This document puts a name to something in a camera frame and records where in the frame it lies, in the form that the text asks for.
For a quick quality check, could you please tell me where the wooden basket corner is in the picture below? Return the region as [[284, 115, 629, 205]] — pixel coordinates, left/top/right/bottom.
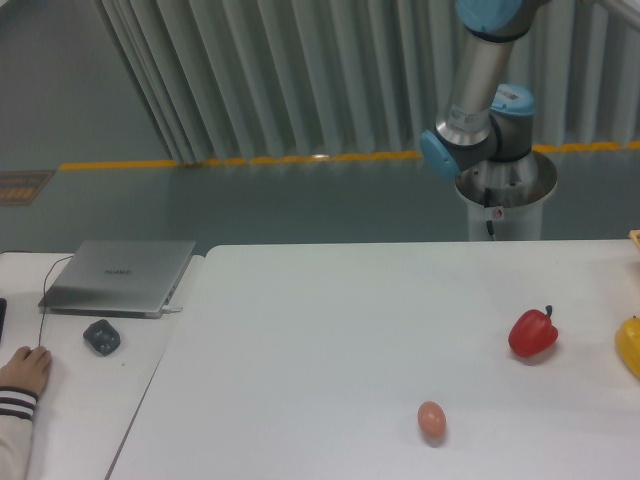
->
[[628, 229, 640, 251]]

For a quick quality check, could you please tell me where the black mouse cable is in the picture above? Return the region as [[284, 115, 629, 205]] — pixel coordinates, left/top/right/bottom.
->
[[0, 249, 76, 349]]

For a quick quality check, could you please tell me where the pleated grey curtain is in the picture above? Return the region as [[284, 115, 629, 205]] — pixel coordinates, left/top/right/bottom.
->
[[98, 1, 639, 165]]

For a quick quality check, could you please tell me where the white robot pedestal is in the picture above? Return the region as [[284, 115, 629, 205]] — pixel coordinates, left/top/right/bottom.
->
[[455, 151, 558, 241]]

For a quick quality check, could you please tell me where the white striped sleeve forearm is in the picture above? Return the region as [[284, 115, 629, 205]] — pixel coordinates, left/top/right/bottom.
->
[[1, 386, 38, 479]]

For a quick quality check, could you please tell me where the yellow bell pepper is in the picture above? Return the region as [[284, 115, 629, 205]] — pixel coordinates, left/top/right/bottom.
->
[[614, 316, 640, 378]]

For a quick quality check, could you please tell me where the person's bare hand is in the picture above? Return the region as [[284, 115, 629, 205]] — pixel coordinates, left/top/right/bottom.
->
[[1, 346, 52, 398]]

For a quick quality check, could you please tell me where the red bell pepper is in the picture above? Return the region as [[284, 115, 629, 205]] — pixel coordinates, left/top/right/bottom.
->
[[508, 305, 559, 358]]

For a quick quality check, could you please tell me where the brown egg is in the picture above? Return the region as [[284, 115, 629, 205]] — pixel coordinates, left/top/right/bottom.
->
[[417, 401, 446, 440]]

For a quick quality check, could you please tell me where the black keyboard edge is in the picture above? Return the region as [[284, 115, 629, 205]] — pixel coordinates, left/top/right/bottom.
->
[[0, 298, 8, 342]]

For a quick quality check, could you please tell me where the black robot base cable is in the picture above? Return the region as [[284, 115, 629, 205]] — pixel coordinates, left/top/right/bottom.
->
[[482, 187, 497, 242]]

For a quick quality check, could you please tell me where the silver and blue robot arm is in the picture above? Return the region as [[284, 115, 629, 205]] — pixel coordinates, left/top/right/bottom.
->
[[419, 1, 639, 179]]

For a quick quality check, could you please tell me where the silver closed laptop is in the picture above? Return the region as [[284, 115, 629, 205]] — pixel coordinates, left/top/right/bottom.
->
[[39, 240, 196, 319]]

